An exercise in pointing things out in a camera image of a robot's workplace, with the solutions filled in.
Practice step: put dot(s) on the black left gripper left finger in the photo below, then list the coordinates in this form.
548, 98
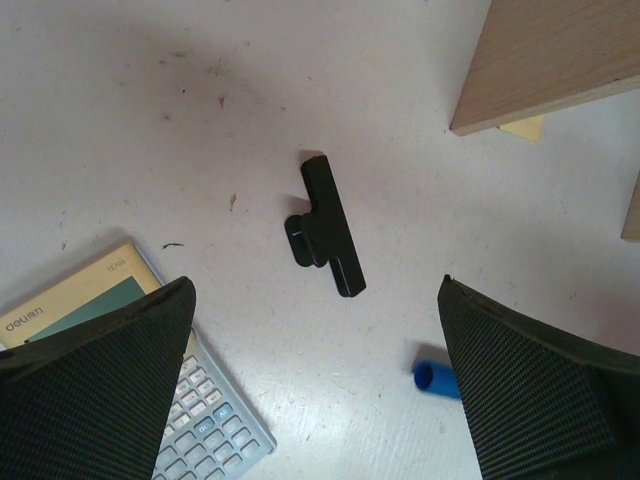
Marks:
92, 401

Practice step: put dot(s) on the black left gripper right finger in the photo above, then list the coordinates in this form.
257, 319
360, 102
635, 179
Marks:
540, 403

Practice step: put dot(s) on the blue microfiber duster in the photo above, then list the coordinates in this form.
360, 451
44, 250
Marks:
436, 379

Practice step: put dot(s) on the light wooden bookshelf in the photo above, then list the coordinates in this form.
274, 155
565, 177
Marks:
537, 57

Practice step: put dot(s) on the yellow sticky note pad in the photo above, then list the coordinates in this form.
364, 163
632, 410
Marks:
529, 129

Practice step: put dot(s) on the black binder clip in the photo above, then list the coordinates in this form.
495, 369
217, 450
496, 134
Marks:
322, 236

